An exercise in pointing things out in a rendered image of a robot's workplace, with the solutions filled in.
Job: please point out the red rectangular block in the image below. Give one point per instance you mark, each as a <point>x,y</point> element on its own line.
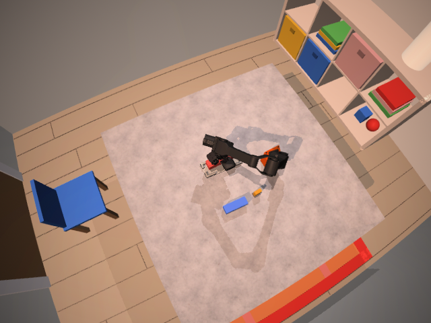
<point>210,166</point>

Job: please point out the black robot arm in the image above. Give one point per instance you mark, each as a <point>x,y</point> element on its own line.
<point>276,159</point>

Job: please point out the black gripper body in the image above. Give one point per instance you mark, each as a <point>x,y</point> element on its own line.
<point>228,163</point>

